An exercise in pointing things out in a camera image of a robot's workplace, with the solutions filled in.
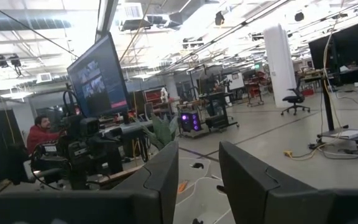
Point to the black ceiling camera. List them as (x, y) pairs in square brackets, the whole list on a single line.
[(219, 18)]

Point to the person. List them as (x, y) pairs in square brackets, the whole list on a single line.
[(39, 137)]

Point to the translucent grey plastic bin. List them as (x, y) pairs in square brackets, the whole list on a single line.
[(204, 202), (205, 172)]

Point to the ceiling vent unit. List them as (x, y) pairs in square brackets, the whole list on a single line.
[(134, 12)]

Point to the large black monitor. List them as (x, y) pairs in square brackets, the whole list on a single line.
[(98, 77)]

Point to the black ceiling spotlight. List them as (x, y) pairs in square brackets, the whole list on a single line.
[(15, 60), (2, 61)]

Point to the red cart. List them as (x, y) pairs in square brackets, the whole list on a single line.
[(253, 90)]

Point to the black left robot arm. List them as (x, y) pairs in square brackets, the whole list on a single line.
[(50, 161)]

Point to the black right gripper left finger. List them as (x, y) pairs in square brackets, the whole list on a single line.
[(120, 208)]

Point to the black office chair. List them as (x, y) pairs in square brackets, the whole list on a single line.
[(294, 99)]

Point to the computer tower purple lights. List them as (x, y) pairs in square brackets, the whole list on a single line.
[(190, 122)]

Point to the grey desk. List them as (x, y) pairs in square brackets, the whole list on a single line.
[(129, 127)]

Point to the white pillar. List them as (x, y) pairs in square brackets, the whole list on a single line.
[(280, 68)]

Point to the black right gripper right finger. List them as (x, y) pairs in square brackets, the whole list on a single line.
[(275, 205)]

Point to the black monitor pair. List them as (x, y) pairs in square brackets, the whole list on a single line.
[(350, 46)]

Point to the green snake plant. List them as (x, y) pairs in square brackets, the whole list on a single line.
[(163, 130)]

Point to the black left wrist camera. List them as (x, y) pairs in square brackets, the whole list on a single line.
[(89, 127)]

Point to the whiteboard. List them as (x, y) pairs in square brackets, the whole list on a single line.
[(235, 81)]

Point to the black equipment cart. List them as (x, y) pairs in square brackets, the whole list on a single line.
[(216, 121)]

